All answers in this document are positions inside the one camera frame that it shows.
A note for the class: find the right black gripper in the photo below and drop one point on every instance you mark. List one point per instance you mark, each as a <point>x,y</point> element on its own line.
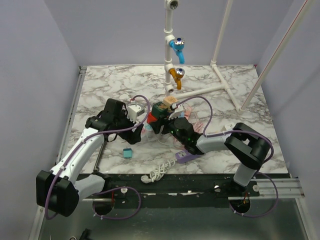
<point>164,121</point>

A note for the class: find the green cube plug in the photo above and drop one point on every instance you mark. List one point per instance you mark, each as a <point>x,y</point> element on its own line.
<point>159,109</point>

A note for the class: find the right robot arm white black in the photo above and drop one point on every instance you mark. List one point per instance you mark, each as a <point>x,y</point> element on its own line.
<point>250,147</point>

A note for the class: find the beige cube plug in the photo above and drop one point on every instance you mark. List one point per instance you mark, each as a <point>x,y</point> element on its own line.
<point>169,100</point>

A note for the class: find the teal charger plug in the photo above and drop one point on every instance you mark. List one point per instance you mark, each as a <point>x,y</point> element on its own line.
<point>127,153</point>

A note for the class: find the purple power strip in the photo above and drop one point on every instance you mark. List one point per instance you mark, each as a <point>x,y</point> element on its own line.
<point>184,156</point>

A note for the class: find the white pvc pipe frame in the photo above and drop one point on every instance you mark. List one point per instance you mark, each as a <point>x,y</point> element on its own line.
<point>169,84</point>

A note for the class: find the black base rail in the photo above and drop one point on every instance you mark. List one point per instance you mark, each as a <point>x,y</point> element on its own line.
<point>128,191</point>

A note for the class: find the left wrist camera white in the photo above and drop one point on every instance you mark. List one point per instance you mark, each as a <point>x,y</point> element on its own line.
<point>134,111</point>

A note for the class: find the blue faucet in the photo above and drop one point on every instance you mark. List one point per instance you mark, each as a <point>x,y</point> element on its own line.
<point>178,45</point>

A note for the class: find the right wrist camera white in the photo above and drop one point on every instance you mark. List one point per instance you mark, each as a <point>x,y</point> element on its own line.
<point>177,110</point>

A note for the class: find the black hex key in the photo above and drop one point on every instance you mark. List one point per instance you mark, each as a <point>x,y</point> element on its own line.
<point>99,157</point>

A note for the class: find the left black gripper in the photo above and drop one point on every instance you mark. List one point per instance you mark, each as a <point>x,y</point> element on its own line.
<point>131,137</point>

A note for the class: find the orange faucet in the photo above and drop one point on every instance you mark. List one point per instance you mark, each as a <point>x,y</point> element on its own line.
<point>177,74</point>

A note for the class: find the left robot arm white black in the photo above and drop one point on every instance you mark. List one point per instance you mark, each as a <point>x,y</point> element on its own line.
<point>72,165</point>

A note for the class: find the pink power strip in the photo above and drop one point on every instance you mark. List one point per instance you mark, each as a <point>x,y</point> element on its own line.
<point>187,110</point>

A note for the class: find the white power strip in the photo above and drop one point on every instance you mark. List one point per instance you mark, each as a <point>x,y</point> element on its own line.
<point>148,130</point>

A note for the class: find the red cube plug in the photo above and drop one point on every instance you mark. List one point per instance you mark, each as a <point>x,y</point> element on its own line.
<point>151,118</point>

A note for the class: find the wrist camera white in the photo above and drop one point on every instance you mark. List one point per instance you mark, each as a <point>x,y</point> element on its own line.
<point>134,111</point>
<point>177,110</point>

